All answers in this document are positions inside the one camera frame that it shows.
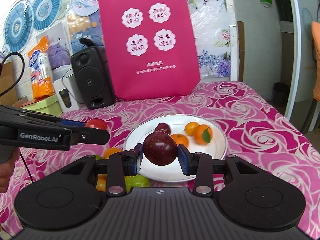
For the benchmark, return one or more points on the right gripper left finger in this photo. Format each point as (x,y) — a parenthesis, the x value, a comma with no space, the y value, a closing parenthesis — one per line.
(116,167)

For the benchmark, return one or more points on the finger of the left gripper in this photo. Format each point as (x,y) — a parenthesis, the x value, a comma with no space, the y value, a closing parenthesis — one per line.
(73,135)
(66,122)

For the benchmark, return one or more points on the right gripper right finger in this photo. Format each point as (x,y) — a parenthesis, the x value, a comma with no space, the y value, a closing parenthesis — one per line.
(204,167)

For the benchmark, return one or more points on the small orange kumquat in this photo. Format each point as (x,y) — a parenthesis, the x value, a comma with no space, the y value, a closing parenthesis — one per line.
(190,128)

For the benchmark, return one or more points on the dark purple passion fruit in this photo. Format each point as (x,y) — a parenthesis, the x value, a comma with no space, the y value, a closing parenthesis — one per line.
(159,148)

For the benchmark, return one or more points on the dark red plum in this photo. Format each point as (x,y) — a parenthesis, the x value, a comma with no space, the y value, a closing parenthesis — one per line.
(163,127)

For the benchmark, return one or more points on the person's left hand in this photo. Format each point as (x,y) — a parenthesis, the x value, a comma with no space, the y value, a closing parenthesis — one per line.
(7,169)

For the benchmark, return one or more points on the orange fruit under gripper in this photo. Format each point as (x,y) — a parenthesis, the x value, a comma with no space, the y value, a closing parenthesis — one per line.
(110,151)

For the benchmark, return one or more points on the green box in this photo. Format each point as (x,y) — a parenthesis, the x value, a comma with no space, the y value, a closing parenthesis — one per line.
(49,105)

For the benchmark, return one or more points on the red apple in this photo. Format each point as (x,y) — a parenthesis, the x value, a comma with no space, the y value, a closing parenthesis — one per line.
(96,123)

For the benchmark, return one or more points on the white cup box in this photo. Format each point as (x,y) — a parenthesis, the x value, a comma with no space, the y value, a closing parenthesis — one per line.
(68,94)

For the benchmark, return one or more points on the green apple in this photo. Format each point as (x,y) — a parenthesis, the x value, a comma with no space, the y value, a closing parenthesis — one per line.
(136,181)

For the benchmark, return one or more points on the large orange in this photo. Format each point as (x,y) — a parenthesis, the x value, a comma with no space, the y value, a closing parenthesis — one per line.
(101,182)

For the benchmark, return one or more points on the white round plate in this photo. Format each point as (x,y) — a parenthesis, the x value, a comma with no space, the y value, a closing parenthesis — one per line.
(172,173)

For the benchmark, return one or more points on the orange with green leaf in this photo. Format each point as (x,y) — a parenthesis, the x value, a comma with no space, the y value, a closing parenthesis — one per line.
(203,134)

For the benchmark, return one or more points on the small tangerine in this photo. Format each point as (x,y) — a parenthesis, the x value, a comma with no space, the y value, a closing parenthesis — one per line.
(180,139)

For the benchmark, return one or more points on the black speaker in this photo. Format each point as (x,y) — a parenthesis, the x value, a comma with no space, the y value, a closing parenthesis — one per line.
(92,76)

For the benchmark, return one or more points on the orange snack package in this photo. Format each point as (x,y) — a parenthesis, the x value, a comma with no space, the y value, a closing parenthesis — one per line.
(40,70)

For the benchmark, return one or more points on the pink rose tablecloth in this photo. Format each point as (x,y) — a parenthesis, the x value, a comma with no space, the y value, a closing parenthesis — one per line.
(255,131)

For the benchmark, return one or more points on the black microphone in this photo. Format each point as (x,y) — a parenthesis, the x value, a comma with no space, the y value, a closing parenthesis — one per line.
(86,42)

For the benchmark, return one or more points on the blue paper fan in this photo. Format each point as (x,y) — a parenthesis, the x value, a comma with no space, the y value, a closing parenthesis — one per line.
(18,26)

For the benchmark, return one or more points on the pink tote bag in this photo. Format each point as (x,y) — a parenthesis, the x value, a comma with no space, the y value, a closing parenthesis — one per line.
(150,48)

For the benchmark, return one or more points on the orange covered chair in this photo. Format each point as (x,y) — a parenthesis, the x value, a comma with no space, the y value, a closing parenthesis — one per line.
(315,55)

